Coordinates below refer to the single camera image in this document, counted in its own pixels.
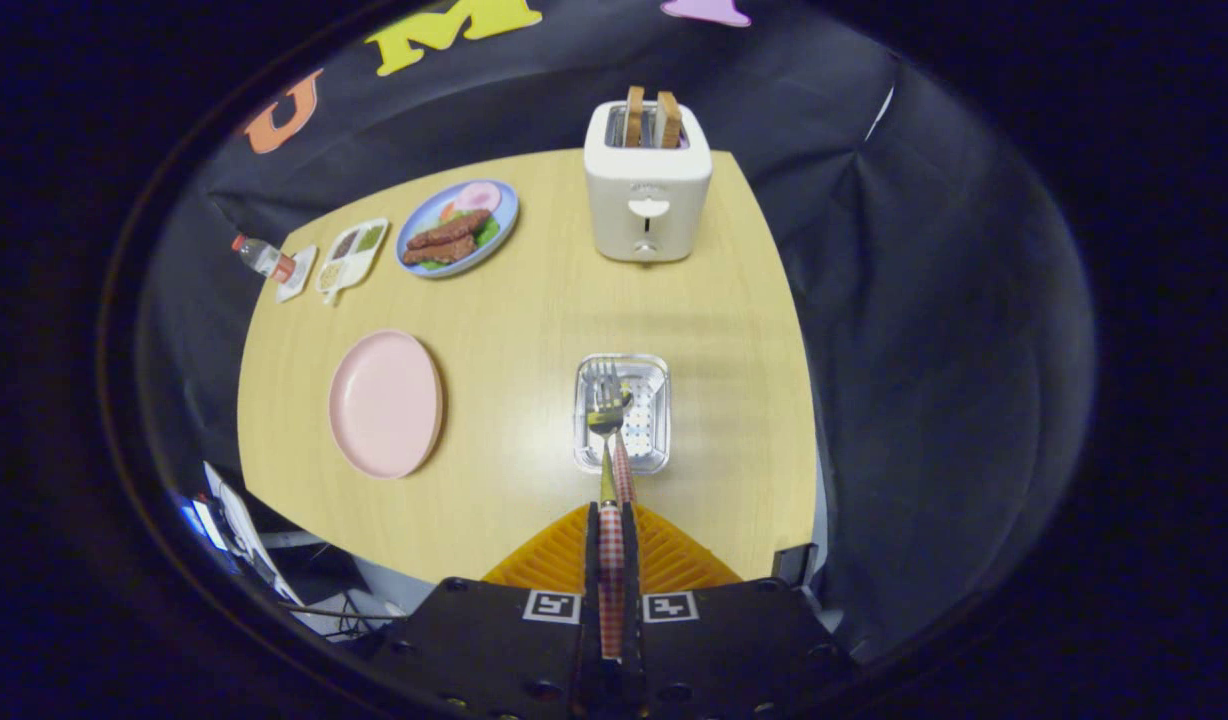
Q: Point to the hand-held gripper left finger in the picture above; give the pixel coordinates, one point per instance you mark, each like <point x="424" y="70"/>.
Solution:
<point x="592" y="560"/>

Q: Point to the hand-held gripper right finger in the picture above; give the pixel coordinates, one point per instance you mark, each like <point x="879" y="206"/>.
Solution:
<point x="629" y="560"/>

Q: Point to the perforated metal tray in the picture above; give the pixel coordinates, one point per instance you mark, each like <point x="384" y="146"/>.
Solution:
<point x="650" y="420"/>

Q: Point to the pink plate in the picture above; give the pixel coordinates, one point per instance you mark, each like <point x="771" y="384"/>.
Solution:
<point x="384" y="400"/>

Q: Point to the green lettuce leaf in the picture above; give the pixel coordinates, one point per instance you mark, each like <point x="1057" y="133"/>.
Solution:
<point x="488" y="233"/>

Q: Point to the brown sausage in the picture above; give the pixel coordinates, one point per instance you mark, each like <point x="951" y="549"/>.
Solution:
<point x="439" y="250"/>
<point x="449" y="230"/>

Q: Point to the white angled stand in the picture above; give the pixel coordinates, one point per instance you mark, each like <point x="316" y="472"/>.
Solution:
<point x="246" y="530"/>

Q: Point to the white toaster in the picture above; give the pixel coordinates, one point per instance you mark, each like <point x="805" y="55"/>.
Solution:
<point x="614" y="200"/>

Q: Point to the blue plate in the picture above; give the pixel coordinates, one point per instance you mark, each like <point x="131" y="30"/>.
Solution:
<point x="506" y="205"/>

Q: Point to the pink ham slice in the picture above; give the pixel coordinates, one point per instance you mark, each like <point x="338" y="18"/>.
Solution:
<point x="478" y="196"/>

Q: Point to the white divided condiment dish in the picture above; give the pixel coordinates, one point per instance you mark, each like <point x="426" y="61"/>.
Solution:
<point x="349" y="257"/>

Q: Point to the blue lit screen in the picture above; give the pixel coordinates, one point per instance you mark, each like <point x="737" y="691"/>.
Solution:
<point x="204" y="520"/>

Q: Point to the black backdrop cloth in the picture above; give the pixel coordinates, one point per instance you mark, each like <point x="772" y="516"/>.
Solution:
<point x="924" y="300"/>

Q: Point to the small white square coaster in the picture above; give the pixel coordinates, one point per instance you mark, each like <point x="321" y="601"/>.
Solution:
<point x="300" y="281"/>

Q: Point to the brown toast slice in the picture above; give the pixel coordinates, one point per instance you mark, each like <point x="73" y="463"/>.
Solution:
<point x="669" y="120"/>
<point x="634" y="115"/>

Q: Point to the clear bottle with red label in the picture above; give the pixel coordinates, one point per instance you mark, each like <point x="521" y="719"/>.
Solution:
<point x="259" y="257"/>

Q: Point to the black table bracket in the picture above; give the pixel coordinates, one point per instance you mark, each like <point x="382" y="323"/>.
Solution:
<point x="796" y="566"/>

